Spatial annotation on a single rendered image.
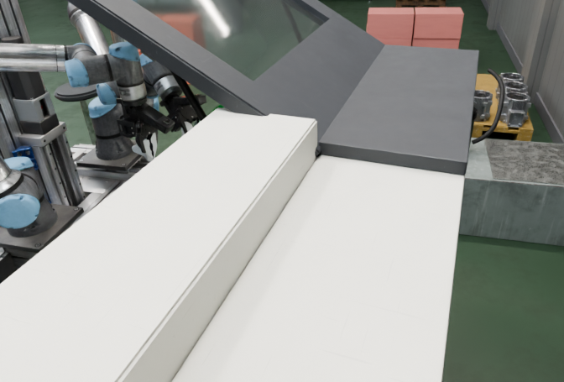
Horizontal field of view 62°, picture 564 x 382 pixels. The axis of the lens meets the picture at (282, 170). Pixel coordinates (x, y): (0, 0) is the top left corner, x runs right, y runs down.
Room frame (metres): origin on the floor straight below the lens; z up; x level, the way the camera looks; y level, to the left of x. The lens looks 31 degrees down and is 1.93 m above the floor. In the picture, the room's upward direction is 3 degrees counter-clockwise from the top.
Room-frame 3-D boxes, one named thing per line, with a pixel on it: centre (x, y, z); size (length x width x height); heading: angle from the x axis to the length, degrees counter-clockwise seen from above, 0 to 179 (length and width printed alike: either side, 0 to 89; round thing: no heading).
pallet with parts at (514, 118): (4.19, -1.89, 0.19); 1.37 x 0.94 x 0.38; 164
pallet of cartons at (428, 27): (5.75, -1.66, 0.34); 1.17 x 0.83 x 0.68; 73
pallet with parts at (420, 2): (9.48, -2.85, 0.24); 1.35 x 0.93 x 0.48; 164
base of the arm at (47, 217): (1.25, 0.82, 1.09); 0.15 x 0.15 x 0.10
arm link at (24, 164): (1.24, 0.82, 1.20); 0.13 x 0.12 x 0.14; 24
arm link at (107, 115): (1.73, 0.68, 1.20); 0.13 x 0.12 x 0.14; 121
